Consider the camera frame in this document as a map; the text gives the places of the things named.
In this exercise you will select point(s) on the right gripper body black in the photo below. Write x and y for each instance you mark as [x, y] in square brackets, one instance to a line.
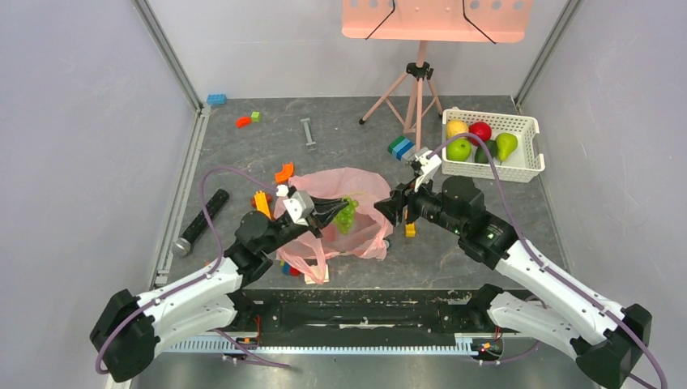
[401, 203]

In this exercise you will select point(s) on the pink music stand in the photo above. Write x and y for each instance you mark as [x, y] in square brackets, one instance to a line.
[493, 22]

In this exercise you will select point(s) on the red fake apple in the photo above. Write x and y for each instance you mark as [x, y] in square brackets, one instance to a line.
[481, 129]

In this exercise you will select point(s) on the grey toy bar piece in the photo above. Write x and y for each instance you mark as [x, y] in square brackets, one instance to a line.
[309, 142]

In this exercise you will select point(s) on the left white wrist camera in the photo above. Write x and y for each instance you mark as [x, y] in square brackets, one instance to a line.
[298, 204]

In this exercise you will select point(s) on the yellow orange toy car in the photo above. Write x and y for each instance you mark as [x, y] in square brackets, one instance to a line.
[261, 201]

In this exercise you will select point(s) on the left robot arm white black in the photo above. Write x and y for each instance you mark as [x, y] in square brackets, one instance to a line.
[133, 330]

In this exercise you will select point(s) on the pink plastic bag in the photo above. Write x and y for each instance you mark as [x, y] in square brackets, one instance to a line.
[366, 239]

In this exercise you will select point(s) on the green blue grey brick stack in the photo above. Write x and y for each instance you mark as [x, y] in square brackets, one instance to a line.
[402, 149]

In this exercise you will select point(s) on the blue toy brick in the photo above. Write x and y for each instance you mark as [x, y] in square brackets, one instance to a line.
[216, 99]

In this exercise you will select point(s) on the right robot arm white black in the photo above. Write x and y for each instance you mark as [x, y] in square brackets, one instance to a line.
[604, 338]

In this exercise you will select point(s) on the white plastic basket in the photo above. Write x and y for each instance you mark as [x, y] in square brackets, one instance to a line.
[523, 164]

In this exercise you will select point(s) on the green fake fruit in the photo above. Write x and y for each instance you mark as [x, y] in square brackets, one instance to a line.
[346, 217]

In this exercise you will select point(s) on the yellow curved toy brick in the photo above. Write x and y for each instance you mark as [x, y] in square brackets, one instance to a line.
[410, 229]

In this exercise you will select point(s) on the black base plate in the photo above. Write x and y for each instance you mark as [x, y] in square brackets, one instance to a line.
[357, 317]

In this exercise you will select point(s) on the red arch toy brick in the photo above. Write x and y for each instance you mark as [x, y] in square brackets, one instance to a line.
[243, 121]

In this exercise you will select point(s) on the green fake pear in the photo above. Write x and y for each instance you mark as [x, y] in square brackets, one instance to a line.
[506, 143]

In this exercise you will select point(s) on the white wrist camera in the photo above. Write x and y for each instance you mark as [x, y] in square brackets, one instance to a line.
[425, 164]
[298, 204]

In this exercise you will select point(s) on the yellow fake lemon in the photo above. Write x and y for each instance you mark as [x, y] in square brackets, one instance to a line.
[455, 127]

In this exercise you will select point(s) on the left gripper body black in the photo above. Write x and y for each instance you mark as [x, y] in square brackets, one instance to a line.
[287, 234]

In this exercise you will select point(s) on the dark green fake avocado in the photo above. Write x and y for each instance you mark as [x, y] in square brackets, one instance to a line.
[482, 156]

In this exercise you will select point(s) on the cream white toy brick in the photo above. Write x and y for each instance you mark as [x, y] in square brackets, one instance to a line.
[310, 280]

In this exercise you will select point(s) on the orange curved toy piece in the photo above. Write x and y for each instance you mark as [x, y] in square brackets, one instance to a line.
[286, 172]

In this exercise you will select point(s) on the green fake apple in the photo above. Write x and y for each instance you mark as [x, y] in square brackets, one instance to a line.
[458, 150]

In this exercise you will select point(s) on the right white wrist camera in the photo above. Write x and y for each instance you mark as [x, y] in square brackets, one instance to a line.
[425, 164]

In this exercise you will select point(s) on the multicolour stacked brick block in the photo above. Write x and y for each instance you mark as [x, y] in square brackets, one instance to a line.
[288, 270]

